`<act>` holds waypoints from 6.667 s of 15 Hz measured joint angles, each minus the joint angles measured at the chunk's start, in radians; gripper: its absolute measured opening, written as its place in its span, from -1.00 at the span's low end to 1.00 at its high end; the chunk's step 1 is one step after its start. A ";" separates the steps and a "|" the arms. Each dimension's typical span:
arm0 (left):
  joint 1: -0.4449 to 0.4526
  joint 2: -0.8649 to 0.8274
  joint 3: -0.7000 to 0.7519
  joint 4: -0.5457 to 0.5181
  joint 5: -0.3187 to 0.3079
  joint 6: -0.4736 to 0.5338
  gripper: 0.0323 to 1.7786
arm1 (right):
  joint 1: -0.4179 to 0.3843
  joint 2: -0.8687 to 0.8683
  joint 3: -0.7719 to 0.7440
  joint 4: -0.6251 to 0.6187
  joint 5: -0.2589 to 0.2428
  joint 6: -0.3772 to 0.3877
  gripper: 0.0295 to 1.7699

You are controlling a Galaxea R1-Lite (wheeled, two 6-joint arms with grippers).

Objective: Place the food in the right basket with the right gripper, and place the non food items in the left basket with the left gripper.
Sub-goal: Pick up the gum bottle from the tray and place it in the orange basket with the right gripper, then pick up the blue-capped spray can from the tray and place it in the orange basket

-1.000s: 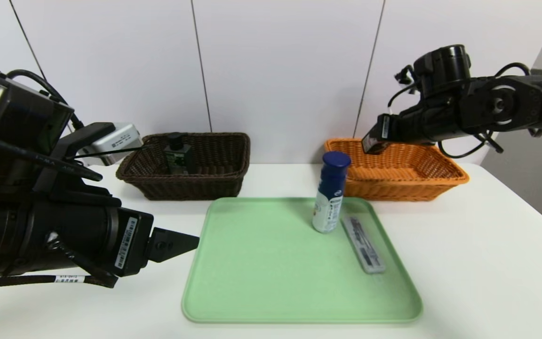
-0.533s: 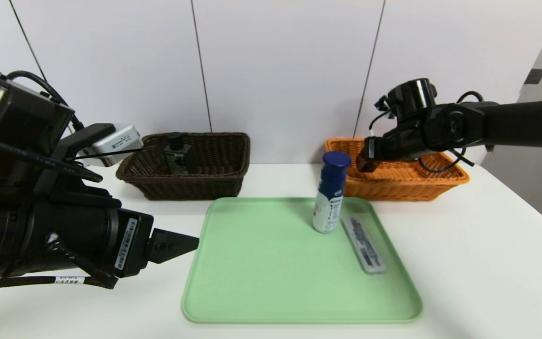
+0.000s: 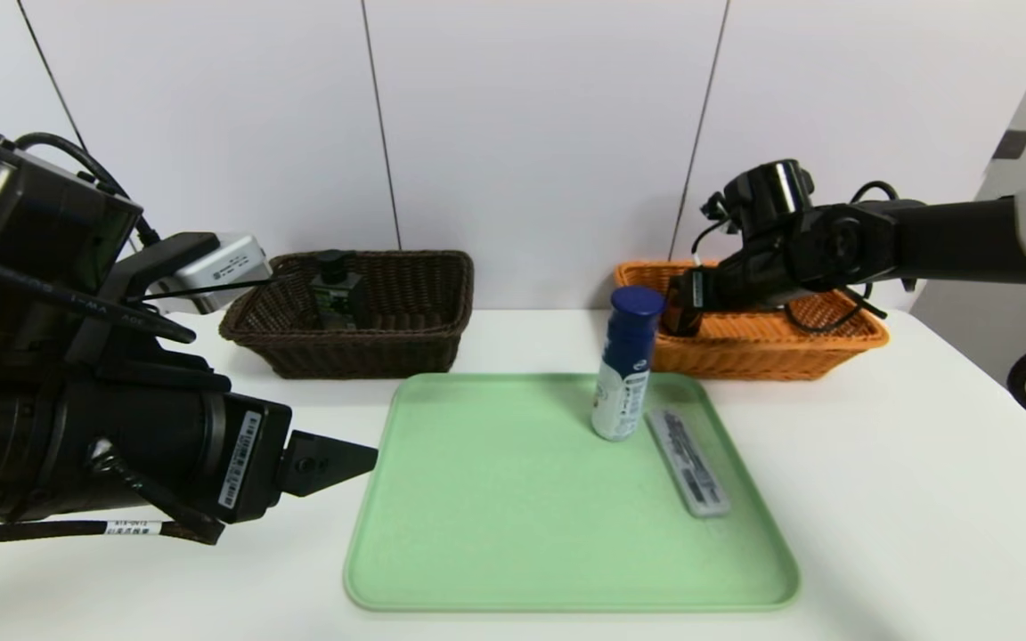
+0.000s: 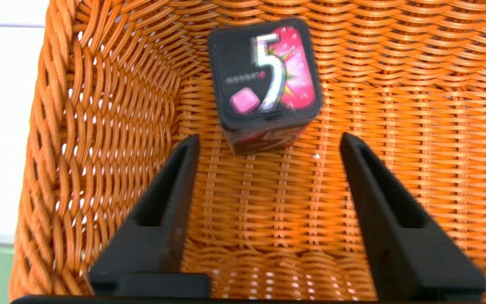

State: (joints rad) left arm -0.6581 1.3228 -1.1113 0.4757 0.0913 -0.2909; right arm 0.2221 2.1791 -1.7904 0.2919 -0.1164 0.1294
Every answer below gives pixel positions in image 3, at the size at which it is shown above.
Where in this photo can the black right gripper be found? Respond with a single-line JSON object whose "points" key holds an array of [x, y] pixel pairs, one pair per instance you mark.
{"points": [[689, 298]]}

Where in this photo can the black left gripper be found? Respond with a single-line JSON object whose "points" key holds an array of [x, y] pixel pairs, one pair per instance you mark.
{"points": [[253, 460]]}

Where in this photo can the black square pump bottle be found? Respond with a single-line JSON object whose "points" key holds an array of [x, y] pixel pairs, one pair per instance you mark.
{"points": [[335, 294]]}

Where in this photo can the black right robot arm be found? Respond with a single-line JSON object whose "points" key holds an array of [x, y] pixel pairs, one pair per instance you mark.
{"points": [[949, 240]]}

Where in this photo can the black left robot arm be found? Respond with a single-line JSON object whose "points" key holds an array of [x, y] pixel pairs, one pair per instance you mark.
{"points": [[32, 445]]}

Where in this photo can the orange wicker basket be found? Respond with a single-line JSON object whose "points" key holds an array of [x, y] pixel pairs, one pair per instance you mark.
{"points": [[745, 356]]}

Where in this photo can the dark brown wicker basket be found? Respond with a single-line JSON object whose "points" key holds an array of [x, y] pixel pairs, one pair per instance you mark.
{"points": [[406, 338]]}

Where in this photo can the white bottle with blue cap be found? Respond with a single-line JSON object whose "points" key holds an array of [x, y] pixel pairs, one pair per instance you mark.
{"points": [[624, 356]]}

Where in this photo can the light green plastic tray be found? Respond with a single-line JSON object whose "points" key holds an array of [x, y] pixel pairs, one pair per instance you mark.
{"points": [[495, 499]]}

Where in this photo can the clear plastic compass case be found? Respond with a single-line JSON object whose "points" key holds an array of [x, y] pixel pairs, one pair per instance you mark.
{"points": [[691, 467]]}

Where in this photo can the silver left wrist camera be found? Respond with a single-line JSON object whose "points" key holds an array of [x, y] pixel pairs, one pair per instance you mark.
{"points": [[219, 264]]}

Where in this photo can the dark square wall fixture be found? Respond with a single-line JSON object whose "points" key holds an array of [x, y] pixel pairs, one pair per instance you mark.
{"points": [[1011, 144]]}

